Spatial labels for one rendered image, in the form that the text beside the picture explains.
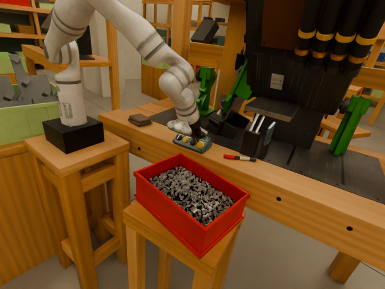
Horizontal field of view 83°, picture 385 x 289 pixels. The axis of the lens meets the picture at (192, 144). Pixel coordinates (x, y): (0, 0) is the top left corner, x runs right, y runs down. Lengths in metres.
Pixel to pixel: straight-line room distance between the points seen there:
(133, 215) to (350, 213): 0.68
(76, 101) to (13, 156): 0.44
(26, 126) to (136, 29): 0.86
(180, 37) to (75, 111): 0.87
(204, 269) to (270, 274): 1.07
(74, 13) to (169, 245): 0.70
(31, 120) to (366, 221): 1.39
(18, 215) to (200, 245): 1.07
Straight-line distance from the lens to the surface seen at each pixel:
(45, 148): 1.09
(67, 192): 1.01
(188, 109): 0.68
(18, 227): 1.52
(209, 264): 0.66
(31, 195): 1.43
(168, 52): 0.61
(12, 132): 1.31
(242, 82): 1.00
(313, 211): 0.86
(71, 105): 1.01
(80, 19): 0.77
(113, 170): 1.10
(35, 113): 1.29
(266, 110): 0.79
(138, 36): 0.60
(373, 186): 1.08
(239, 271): 1.66
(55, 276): 1.68
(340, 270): 1.87
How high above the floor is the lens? 1.34
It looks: 27 degrees down
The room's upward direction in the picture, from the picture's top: 7 degrees clockwise
